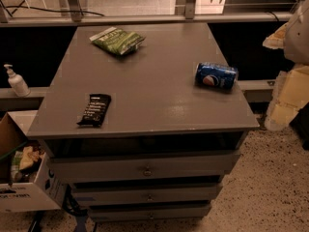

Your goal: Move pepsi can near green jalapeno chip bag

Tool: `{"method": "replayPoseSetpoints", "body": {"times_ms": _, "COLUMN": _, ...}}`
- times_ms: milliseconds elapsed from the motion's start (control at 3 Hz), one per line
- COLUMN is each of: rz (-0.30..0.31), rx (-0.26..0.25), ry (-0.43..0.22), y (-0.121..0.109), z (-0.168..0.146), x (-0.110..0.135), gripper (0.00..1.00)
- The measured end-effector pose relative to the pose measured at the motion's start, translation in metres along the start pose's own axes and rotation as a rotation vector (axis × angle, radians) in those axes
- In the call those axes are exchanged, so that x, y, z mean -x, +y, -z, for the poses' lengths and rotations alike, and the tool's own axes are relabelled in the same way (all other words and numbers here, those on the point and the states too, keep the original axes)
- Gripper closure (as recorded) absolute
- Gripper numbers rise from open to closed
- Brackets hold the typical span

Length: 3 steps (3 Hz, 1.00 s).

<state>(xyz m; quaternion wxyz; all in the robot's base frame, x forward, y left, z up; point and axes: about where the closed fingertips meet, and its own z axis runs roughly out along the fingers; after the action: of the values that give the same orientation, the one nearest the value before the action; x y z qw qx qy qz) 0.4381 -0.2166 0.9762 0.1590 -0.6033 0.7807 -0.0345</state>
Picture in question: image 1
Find blue pepsi can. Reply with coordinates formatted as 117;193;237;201
195;62;239;90

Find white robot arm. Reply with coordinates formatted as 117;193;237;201
263;0;309;131

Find green jalapeno chip bag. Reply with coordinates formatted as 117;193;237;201
89;27;145;56

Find grey drawer cabinet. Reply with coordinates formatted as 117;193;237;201
28;23;257;214

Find black snack bar wrapper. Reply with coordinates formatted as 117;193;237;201
77;94;112;127

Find top grey drawer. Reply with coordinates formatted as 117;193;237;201
47;151;239;184

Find grey drawer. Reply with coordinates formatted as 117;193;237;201
47;151;239;184
72;183;222;207
89;203;211;222

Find middle grey drawer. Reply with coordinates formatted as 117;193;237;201
72;183;222;207

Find bottom grey drawer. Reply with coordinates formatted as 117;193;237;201
89;203;211;222

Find white cardboard box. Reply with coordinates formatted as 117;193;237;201
0;111;66;212

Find snack packets in box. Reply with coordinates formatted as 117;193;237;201
11;145;45;183

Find white pump bottle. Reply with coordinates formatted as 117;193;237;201
4;64;30;97

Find black cable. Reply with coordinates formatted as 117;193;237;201
0;0;106;18

